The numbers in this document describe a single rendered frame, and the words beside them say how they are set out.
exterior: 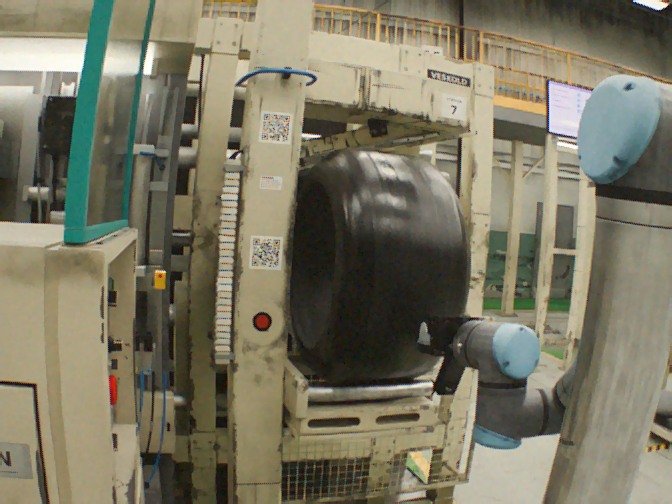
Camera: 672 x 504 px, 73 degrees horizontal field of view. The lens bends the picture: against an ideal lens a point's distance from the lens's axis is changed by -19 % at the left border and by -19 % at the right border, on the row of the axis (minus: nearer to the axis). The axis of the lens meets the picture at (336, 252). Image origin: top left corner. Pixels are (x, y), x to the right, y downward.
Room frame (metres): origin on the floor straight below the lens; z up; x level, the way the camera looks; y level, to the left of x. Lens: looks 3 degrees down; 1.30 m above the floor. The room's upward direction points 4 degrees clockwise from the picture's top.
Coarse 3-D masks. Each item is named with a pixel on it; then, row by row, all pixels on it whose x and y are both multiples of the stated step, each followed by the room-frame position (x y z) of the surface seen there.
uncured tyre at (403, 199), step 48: (336, 192) 1.23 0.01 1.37; (384, 192) 1.18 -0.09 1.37; (432, 192) 1.23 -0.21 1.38; (336, 240) 1.19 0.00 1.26; (384, 240) 1.13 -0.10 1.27; (432, 240) 1.17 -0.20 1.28; (336, 288) 1.17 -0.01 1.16; (384, 288) 1.12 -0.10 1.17; (432, 288) 1.15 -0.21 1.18; (336, 336) 1.17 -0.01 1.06; (384, 336) 1.15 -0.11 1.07
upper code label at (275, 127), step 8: (264, 112) 1.25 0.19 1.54; (272, 112) 1.26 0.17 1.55; (264, 120) 1.25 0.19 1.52; (272, 120) 1.26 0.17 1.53; (280, 120) 1.26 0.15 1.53; (288, 120) 1.27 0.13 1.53; (264, 128) 1.25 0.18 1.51; (272, 128) 1.26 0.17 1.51; (280, 128) 1.26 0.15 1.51; (288, 128) 1.27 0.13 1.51; (264, 136) 1.25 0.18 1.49; (272, 136) 1.26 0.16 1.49; (280, 136) 1.26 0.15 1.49; (288, 136) 1.27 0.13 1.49
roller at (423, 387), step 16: (320, 384) 1.25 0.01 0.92; (336, 384) 1.26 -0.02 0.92; (352, 384) 1.27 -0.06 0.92; (368, 384) 1.28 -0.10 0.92; (384, 384) 1.29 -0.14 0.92; (400, 384) 1.30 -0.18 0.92; (416, 384) 1.31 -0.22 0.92; (432, 384) 1.32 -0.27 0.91; (320, 400) 1.23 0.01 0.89; (336, 400) 1.25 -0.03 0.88; (352, 400) 1.26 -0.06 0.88
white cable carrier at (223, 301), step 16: (224, 176) 1.25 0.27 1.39; (224, 192) 1.28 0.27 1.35; (224, 208) 1.24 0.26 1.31; (224, 224) 1.24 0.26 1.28; (224, 240) 1.24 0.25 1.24; (224, 256) 1.27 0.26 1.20; (224, 272) 1.24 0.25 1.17; (224, 288) 1.24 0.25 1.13; (224, 304) 1.27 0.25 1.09; (224, 320) 1.24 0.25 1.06; (224, 336) 1.24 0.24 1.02; (224, 352) 1.24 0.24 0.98
